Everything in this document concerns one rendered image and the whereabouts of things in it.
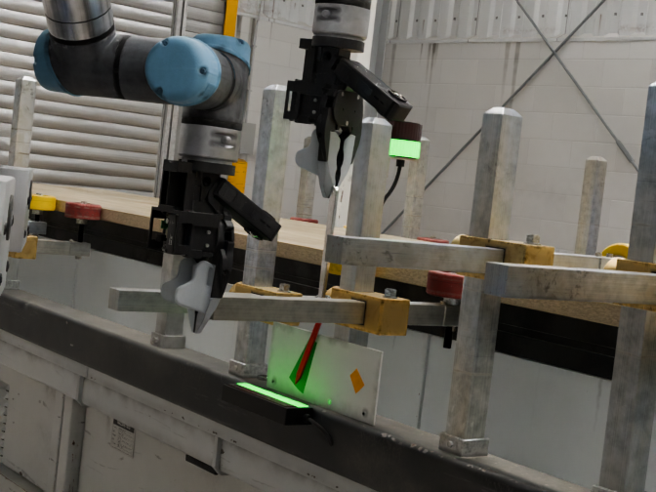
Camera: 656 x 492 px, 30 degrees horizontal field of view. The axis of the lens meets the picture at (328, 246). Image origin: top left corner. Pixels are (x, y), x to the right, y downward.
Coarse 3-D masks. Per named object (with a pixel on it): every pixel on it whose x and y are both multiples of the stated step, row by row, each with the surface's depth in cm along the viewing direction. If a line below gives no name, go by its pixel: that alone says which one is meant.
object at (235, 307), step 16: (224, 304) 153; (240, 304) 154; (256, 304) 156; (272, 304) 157; (288, 304) 159; (304, 304) 160; (320, 304) 162; (336, 304) 163; (352, 304) 165; (416, 304) 172; (432, 304) 175; (240, 320) 155; (256, 320) 156; (272, 320) 158; (288, 320) 159; (304, 320) 161; (320, 320) 162; (336, 320) 164; (352, 320) 165; (416, 320) 172; (432, 320) 174; (448, 320) 176
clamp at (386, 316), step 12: (336, 288) 172; (360, 300) 167; (372, 300) 165; (384, 300) 164; (396, 300) 165; (408, 300) 166; (372, 312) 165; (384, 312) 164; (396, 312) 165; (408, 312) 167; (348, 324) 169; (360, 324) 167; (372, 324) 165; (384, 324) 164; (396, 324) 166
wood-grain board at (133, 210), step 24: (48, 192) 338; (72, 192) 362; (96, 192) 387; (120, 192) 418; (120, 216) 271; (144, 216) 263; (240, 240) 232; (288, 240) 227; (312, 240) 238; (408, 240) 289; (552, 312) 168; (576, 312) 164; (600, 312) 161
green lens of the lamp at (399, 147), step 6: (390, 144) 171; (396, 144) 171; (402, 144) 171; (408, 144) 171; (414, 144) 172; (420, 144) 173; (390, 150) 171; (396, 150) 171; (402, 150) 171; (408, 150) 171; (414, 150) 172; (408, 156) 171; (414, 156) 172
